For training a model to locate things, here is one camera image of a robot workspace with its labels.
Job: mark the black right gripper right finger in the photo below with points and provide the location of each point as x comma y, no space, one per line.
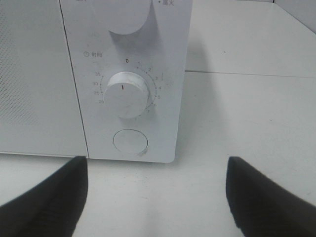
262,208

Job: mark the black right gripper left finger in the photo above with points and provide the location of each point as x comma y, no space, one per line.
52,208

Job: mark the white microwave door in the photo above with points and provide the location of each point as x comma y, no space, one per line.
39,109

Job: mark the white round door button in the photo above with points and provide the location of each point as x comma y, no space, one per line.
130,141

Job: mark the white lower timer knob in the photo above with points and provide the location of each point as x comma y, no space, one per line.
126,95

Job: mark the white microwave oven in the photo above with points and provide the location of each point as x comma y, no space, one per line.
157,52

